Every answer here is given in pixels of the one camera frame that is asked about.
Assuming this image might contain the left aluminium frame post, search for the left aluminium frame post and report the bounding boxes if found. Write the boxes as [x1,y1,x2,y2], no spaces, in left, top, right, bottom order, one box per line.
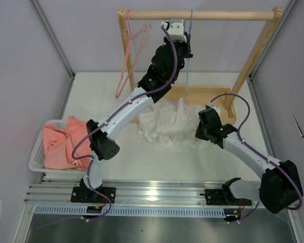
[29,0,75,80]

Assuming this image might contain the blue wire hanger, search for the blue wire hanger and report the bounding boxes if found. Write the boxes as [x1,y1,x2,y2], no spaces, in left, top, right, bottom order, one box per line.
[185,9,195,95]

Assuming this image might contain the white plastic laundry basket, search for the white plastic laundry basket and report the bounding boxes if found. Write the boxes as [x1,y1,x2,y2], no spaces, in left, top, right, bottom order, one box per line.
[28,119,86,176]

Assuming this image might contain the aluminium mounting rail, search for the aluminium mounting rail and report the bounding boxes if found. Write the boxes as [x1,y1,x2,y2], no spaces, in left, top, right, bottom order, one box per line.
[24,180,222,207]

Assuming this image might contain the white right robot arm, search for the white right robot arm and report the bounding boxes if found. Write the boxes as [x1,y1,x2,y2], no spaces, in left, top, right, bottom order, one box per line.
[196,107,303,214]

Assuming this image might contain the aluminium frame post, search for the aluminium frame post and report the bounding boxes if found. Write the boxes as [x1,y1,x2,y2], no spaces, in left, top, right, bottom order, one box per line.
[248,0,300,80]
[29,0,75,80]

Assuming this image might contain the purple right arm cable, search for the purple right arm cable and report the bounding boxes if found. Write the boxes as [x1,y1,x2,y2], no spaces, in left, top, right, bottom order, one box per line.
[207,93,304,211]

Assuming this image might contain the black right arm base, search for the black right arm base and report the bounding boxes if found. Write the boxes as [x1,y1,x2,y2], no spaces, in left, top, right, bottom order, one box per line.
[200,177,252,206]

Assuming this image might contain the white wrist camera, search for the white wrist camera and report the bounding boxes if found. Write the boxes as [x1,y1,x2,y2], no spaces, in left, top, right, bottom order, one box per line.
[206,101,221,116]
[161,19,187,43]

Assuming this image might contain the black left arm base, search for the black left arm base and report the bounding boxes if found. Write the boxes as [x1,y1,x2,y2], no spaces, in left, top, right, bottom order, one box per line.
[70,179,116,204]

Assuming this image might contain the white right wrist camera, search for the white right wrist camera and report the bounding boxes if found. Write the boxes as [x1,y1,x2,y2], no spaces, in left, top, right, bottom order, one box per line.
[206,101,221,116]

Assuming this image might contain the white skirt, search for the white skirt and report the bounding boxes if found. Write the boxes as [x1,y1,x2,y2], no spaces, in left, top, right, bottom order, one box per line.
[138,98,204,151]

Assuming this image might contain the wooden clothes rack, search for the wooden clothes rack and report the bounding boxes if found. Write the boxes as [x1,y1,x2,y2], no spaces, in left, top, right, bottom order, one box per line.
[117,6,284,125]

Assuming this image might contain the pink garment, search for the pink garment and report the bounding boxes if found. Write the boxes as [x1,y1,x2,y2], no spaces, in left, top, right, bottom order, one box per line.
[43,116,90,171]

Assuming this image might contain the right aluminium frame post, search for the right aluminium frame post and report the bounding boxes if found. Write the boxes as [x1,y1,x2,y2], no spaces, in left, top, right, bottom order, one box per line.
[248,0,300,80]

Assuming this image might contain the white slotted cable duct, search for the white slotted cable duct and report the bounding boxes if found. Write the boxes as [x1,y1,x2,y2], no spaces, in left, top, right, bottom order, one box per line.
[34,205,226,218]

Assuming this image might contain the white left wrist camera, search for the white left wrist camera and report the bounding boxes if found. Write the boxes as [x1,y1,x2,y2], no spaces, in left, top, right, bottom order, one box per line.
[161,19,187,43]

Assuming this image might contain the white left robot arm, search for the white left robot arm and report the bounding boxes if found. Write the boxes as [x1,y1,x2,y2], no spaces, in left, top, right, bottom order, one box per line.
[71,32,193,203]

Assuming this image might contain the pink wire hanger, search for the pink wire hanger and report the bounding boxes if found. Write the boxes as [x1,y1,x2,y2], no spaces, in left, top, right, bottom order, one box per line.
[116,9,152,99]

